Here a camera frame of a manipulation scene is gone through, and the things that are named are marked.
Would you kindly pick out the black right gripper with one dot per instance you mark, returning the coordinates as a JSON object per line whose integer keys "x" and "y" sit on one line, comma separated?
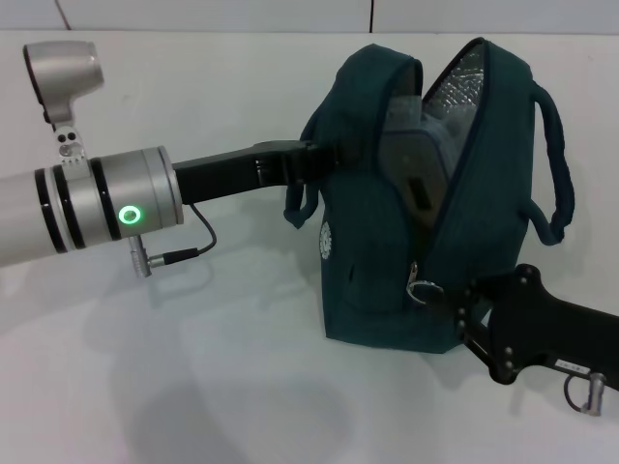
{"x": 541, "y": 328}

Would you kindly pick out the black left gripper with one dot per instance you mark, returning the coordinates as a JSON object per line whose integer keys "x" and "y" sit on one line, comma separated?
{"x": 222, "y": 176}

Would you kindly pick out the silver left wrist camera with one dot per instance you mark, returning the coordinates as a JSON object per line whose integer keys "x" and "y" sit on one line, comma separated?
{"x": 63, "y": 67}

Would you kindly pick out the clear plastic lidded container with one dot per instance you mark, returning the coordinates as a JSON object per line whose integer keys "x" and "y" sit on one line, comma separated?
{"x": 416, "y": 159}

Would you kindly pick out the dark teal lunch bag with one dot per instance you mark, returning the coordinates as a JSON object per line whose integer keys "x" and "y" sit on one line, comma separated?
{"x": 483, "y": 217}

